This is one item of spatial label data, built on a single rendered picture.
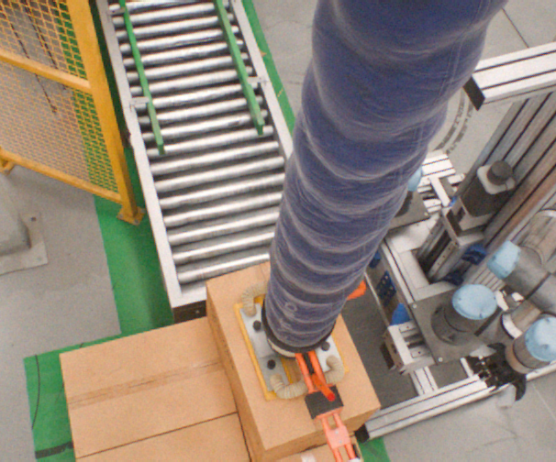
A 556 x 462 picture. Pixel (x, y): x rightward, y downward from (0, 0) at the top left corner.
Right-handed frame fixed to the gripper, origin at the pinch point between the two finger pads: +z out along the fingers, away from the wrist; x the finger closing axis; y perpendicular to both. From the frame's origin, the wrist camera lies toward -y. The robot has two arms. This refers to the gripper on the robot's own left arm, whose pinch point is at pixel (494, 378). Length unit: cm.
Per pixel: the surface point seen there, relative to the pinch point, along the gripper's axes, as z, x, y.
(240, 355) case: 57, -40, 49
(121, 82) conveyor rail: 92, -191, 55
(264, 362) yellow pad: 55, -35, 43
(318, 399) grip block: 43, -16, 33
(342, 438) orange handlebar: 43, -3, 31
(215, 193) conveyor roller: 97, -123, 32
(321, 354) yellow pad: 55, -31, 24
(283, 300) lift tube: 3, -36, 41
